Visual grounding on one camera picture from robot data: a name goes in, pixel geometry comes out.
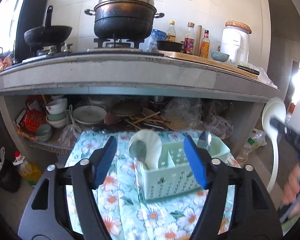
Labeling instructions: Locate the steel spoon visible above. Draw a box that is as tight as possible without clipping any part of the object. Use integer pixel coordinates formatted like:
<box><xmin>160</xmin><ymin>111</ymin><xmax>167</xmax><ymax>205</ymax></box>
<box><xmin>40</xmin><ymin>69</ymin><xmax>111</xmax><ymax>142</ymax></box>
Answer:
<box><xmin>129</xmin><ymin>140</ymin><xmax>149</xmax><ymax>170</ymax></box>
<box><xmin>197</xmin><ymin>130</ymin><xmax>212</xmax><ymax>151</ymax></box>

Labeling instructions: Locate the white ceramic soup spoon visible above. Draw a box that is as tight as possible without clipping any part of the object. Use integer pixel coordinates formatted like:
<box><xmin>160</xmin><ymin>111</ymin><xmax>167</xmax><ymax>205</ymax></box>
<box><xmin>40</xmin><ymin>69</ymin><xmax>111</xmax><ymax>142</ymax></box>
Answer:
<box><xmin>129</xmin><ymin>129</ymin><xmax>162</xmax><ymax>170</ymax></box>

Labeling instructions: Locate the person right hand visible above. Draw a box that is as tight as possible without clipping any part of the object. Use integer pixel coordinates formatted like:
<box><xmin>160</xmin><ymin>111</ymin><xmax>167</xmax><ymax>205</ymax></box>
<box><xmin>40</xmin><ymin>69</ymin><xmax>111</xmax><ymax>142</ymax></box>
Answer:
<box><xmin>282</xmin><ymin>164</ymin><xmax>300</xmax><ymax>218</ymax></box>

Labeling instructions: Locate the plastic bag of rice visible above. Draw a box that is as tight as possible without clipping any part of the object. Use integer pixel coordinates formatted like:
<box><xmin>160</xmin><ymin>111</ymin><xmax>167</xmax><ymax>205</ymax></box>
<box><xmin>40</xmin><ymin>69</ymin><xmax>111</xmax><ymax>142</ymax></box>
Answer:
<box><xmin>237</xmin><ymin>128</ymin><xmax>267</xmax><ymax>160</ymax></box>

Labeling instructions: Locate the yellow cooking oil bottle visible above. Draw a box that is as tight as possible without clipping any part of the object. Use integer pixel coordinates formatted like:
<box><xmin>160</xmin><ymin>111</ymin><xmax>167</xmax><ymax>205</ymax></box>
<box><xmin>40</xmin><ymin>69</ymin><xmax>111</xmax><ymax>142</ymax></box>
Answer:
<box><xmin>13</xmin><ymin>151</ymin><xmax>42</xmax><ymax>187</ymax></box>

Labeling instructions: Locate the floral quilted table cloth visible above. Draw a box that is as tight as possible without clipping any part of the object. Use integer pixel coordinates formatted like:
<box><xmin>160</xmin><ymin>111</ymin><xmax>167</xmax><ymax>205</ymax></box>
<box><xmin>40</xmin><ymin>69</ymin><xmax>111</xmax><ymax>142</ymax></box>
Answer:
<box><xmin>65</xmin><ymin>131</ymin><xmax>235</xmax><ymax>239</ymax></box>

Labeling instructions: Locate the black trash bin with bag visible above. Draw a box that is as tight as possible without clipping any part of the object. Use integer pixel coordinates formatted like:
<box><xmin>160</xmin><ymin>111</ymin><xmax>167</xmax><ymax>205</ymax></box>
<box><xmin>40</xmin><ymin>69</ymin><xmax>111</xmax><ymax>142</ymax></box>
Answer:
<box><xmin>0</xmin><ymin>147</ymin><xmax>21</xmax><ymax>193</ymax></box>

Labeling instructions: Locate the green plastic utensil holder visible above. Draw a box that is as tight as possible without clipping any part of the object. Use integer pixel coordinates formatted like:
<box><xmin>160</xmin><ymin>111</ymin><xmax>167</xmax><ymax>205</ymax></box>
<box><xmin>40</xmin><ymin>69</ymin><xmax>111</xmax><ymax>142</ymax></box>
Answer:
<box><xmin>139</xmin><ymin>136</ymin><xmax>231</xmax><ymax>203</ymax></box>

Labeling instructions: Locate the small green bowl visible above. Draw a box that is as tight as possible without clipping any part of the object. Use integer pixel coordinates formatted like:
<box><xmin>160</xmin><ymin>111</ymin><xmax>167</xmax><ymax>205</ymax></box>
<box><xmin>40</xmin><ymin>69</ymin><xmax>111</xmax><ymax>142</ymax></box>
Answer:
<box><xmin>36</xmin><ymin>124</ymin><xmax>52</xmax><ymax>142</ymax></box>

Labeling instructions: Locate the red snack package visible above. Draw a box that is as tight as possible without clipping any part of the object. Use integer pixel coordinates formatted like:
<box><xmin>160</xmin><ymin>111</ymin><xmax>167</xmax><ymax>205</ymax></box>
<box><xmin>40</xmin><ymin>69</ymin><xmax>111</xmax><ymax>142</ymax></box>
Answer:
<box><xmin>14</xmin><ymin>109</ymin><xmax>46</xmax><ymax>141</ymax></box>

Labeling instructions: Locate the white ceramic plate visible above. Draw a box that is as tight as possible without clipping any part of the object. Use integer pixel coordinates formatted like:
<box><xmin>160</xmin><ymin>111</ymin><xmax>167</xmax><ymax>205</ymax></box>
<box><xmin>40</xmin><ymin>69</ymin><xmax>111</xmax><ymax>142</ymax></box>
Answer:
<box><xmin>72</xmin><ymin>105</ymin><xmax>107</xmax><ymax>125</ymax></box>

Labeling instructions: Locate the stack of ceramic bowls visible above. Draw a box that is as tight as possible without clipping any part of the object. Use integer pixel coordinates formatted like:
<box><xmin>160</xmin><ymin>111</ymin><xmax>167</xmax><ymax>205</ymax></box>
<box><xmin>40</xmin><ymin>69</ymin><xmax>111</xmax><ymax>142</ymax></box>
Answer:
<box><xmin>45</xmin><ymin>98</ymin><xmax>68</xmax><ymax>128</ymax></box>

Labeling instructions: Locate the wooden cutting board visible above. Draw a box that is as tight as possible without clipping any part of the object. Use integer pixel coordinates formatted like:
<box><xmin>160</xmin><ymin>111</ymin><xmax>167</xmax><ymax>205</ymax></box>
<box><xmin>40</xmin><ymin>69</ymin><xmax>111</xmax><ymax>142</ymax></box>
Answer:
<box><xmin>154</xmin><ymin>50</ymin><xmax>258</xmax><ymax>80</ymax></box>

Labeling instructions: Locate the light blue bowl on counter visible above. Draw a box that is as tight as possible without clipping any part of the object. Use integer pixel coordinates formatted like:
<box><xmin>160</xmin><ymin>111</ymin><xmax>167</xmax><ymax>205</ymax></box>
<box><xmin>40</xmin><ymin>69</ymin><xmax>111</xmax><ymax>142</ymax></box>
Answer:
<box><xmin>210</xmin><ymin>50</ymin><xmax>230</xmax><ymax>62</ymax></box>

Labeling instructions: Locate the white electric kettle appliance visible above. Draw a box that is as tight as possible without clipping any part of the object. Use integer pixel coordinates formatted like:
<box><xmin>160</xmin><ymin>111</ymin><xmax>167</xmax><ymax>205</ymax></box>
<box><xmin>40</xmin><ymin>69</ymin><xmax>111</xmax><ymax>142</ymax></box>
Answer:
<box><xmin>220</xmin><ymin>21</ymin><xmax>252</xmax><ymax>63</ymax></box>

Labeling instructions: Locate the orange label sauce bottle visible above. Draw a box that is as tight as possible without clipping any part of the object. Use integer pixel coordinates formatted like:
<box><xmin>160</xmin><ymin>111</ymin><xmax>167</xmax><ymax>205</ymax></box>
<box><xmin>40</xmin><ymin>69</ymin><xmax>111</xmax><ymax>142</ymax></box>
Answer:
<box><xmin>199</xmin><ymin>30</ymin><xmax>210</xmax><ymax>59</ymax></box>

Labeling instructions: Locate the red label sauce bottle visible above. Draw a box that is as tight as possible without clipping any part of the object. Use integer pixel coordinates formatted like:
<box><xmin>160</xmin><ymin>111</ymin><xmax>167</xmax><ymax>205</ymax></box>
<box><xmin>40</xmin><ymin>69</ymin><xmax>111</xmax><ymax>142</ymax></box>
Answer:
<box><xmin>184</xmin><ymin>22</ymin><xmax>194</xmax><ymax>55</ymax></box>

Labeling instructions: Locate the wooden rolling pin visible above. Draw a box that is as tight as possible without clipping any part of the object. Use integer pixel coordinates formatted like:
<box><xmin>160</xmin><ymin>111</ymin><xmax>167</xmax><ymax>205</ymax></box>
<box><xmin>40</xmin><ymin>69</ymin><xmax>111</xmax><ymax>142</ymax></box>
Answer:
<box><xmin>193</xmin><ymin>25</ymin><xmax>202</xmax><ymax>56</ymax></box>

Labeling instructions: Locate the black bowl on counter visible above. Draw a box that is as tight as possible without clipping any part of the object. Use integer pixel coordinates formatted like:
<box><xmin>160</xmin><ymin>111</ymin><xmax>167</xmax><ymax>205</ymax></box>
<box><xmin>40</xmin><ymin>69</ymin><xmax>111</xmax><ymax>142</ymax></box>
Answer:
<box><xmin>157</xmin><ymin>41</ymin><xmax>183</xmax><ymax>52</ymax></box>

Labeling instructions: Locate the gas stove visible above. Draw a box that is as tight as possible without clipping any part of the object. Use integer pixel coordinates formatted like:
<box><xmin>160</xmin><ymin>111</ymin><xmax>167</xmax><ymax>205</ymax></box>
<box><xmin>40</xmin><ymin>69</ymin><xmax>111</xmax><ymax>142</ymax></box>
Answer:
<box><xmin>22</xmin><ymin>38</ymin><xmax>160</xmax><ymax>63</ymax></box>

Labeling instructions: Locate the black wok pan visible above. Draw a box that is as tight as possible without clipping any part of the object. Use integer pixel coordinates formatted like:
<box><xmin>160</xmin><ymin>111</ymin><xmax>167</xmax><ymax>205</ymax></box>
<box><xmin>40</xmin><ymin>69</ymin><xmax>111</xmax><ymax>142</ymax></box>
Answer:
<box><xmin>24</xmin><ymin>5</ymin><xmax>72</xmax><ymax>47</ymax></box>

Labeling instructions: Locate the black stock pot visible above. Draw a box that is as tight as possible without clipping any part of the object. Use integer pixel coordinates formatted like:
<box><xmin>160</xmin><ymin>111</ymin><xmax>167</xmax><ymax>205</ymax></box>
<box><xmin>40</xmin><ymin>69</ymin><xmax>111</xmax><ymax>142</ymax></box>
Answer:
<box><xmin>84</xmin><ymin>0</ymin><xmax>165</xmax><ymax>40</ymax></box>

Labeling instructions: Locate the kitchen knife black handle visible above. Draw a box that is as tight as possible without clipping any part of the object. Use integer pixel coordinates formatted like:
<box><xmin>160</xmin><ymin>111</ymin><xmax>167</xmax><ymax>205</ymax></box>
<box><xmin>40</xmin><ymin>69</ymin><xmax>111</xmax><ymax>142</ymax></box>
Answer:
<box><xmin>237</xmin><ymin>65</ymin><xmax>260</xmax><ymax>76</ymax></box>

